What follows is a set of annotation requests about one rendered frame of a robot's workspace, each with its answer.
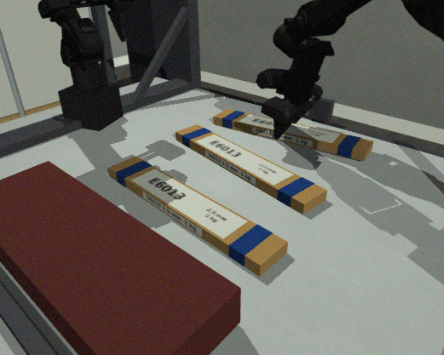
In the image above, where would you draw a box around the tan cardboard box with blue bands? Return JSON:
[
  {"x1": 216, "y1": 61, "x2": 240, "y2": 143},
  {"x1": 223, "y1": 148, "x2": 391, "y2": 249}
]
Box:
[{"x1": 213, "y1": 109, "x2": 374, "y2": 161}]

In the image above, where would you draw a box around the tan welding electrode pack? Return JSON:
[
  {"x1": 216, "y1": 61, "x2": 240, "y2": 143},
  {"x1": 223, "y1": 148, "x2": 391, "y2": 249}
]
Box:
[
  {"x1": 176, "y1": 124, "x2": 327, "y2": 215},
  {"x1": 108, "y1": 157, "x2": 288, "y2": 277}
]

